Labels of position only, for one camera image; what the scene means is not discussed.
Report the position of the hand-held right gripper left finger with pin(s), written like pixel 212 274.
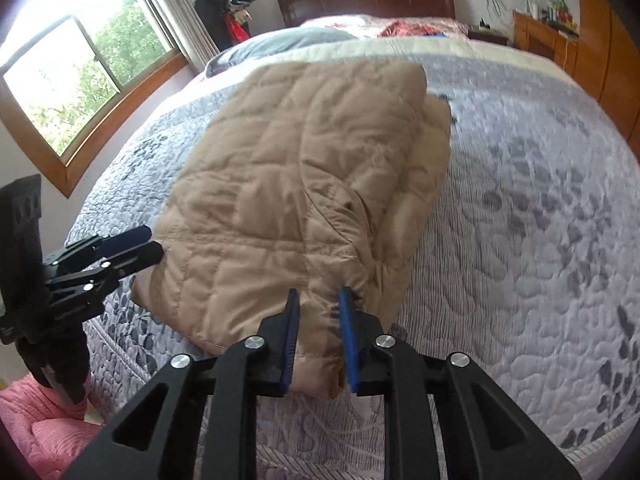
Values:
pixel 290 350

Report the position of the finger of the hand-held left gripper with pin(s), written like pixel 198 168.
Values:
pixel 135 257
pixel 125 240

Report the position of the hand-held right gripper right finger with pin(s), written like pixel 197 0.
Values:
pixel 350 350

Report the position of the tan quilted jacket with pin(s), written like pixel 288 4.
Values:
pixel 275 185

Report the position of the coat rack with clothes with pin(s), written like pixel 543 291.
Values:
pixel 210 15

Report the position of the person's left hand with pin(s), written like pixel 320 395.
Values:
pixel 55 360

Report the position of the large wood-framed window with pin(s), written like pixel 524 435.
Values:
pixel 75 60

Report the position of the grey floral quilted bedspread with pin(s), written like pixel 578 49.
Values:
pixel 525 210

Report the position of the beige curtain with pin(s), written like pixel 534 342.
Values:
pixel 190 20

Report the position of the grey-blue pillow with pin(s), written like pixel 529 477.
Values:
pixel 280 42

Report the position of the pink floral bed sheet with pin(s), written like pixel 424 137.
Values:
pixel 340 22

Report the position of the red patterned cloth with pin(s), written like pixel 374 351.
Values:
pixel 405 27

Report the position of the dark nightstand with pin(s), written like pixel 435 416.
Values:
pixel 487 37

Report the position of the wooden desk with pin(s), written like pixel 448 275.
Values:
pixel 535 35

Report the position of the white bottle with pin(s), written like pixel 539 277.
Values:
pixel 532 7

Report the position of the wooden wardrobe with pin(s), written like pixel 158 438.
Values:
pixel 605 50

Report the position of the green potted plant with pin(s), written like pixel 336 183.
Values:
pixel 559 10

